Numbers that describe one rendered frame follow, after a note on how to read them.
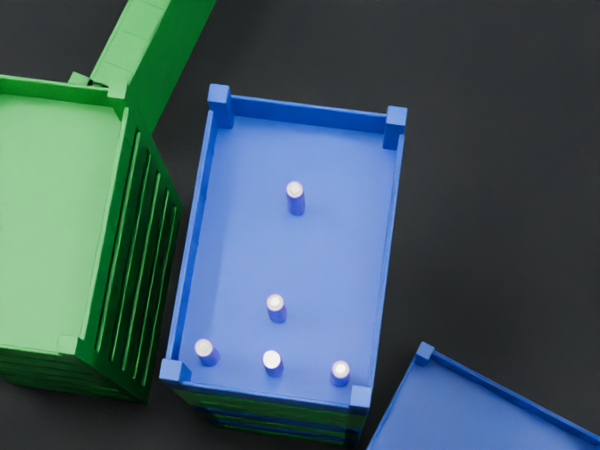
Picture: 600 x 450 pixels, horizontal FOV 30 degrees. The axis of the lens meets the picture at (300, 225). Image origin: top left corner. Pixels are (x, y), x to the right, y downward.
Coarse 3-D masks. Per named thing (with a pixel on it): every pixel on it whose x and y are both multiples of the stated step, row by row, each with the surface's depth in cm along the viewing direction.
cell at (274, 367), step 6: (264, 354) 106; (270, 354) 106; (276, 354) 106; (264, 360) 106; (270, 360) 106; (276, 360) 106; (264, 366) 107; (270, 366) 106; (276, 366) 106; (282, 366) 110; (270, 372) 109; (276, 372) 109
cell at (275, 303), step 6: (276, 294) 108; (270, 300) 108; (276, 300) 108; (282, 300) 108; (270, 306) 108; (276, 306) 108; (282, 306) 108; (270, 312) 110; (276, 312) 108; (282, 312) 110; (270, 318) 114; (276, 318) 111; (282, 318) 112
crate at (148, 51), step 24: (144, 0) 155; (168, 0) 154; (192, 0) 164; (216, 0) 176; (120, 24) 154; (144, 24) 154; (168, 24) 157; (192, 24) 169; (120, 48) 153; (144, 48) 153; (168, 48) 162; (192, 48) 174; (72, 72) 152; (96, 72) 152; (120, 72) 152; (144, 72) 155; (168, 72) 166; (144, 96) 160; (168, 96) 171
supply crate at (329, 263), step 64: (256, 128) 119; (320, 128) 119; (384, 128) 117; (256, 192) 117; (320, 192) 117; (384, 192) 117; (192, 256) 113; (256, 256) 116; (320, 256) 115; (384, 256) 110; (192, 320) 114; (256, 320) 114; (320, 320) 114; (192, 384) 107; (256, 384) 112; (320, 384) 112
